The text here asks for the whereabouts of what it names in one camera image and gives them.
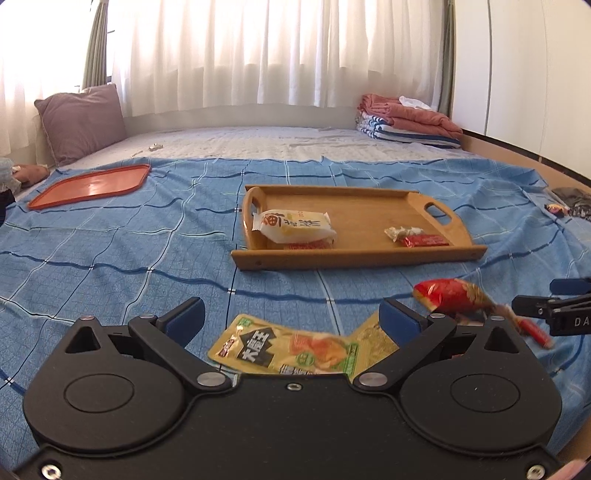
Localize small colourful toy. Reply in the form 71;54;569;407
544;203;570;218

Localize red square cracker packet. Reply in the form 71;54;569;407
283;239;335;250

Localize blue plaid bed sheet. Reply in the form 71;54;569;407
1;158;590;468

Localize long red snack bar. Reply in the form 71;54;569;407
402;234;449;248

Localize white flower cake packet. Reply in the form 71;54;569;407
252;209;337;244

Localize yellow spicy strip packet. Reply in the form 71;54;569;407
207;314;360;376

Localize folded red and striped blankets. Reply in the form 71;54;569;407
356;93;463;149

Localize dark floral clothes pile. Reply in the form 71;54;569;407
552;187;591;221

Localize red nut snack bag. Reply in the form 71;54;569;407
413;278;516;321

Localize white gold dotted snack packet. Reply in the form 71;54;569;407
384;226;424;242

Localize light blue cloth bundle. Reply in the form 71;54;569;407
0;157;22;196

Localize white sheer curtain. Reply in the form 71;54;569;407
108;1;445;117

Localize wooden serving tray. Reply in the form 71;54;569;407
231;185;487;271

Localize red plastic tray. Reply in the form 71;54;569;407
28;164;151;210

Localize purple pillow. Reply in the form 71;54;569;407
34;84;127;166

